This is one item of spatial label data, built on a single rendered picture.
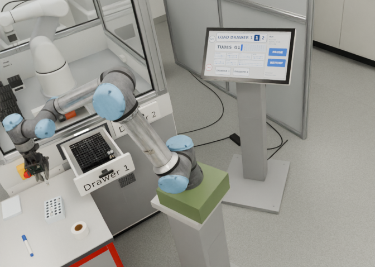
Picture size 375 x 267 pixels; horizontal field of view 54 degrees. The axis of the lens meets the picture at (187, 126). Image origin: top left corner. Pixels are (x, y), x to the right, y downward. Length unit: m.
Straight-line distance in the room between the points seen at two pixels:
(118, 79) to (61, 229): 0.84
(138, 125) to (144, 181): 1.15
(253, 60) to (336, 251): 1.26
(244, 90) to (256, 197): 0.81
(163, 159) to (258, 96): 1.05
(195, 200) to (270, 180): 1.26
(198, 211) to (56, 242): 0.66
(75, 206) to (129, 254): 0.79
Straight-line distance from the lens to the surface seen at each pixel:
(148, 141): 1.35
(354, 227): 2.64
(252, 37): 2.17
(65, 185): 2.05
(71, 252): 1.74
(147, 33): 1.98
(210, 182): 1.66
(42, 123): 1.52
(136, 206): 2.54
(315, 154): 3.07
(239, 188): 2.75
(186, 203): 1.61
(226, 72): 2.16
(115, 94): 1.24
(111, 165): 1.81
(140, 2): 1.92
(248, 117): 2.41
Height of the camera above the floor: 2.06
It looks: 37 degrees down
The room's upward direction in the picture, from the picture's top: 11 degrees counter-clockwise
